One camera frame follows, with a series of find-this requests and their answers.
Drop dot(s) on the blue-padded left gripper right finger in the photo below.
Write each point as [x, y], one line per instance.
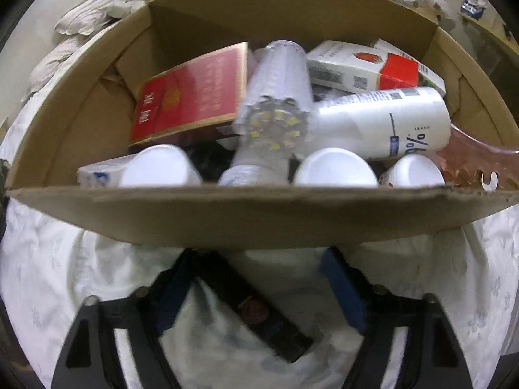
[432, 357]

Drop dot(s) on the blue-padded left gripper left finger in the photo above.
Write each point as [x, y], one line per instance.
[89, 357]

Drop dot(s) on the black rectangular stick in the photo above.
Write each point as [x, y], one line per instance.
[253, 308]

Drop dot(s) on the brown wooden comb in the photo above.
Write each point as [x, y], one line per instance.
[468, 162]

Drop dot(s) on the white cylindrical can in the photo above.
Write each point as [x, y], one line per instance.
[383, 124]

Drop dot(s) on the LED corn light bulb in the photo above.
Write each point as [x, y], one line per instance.
[276, 113]

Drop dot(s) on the red cigarette carton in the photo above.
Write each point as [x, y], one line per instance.
[194, 102]

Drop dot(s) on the white red cigarette pack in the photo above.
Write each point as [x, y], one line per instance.
[357, 69]

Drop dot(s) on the clear plastic jar white lid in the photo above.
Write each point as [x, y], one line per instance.
[248, 168]

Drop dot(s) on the white floral bed sheet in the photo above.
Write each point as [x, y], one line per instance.
[49, 267]

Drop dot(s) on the small white box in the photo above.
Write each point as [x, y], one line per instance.
[103, 174]

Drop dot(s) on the white cap bottle right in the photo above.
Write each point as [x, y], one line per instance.
[412, 171]

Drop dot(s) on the white bottle in box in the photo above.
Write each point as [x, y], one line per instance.
[160, 166]

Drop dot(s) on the brown cardboard box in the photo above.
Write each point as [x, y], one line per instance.
[87, 118]

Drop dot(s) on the wooden side shelf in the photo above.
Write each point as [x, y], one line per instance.
[493, 45]

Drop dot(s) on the blue white tissue pack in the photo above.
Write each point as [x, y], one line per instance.
[473, 8]

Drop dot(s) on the striped pillow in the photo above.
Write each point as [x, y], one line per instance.
[75, 28]

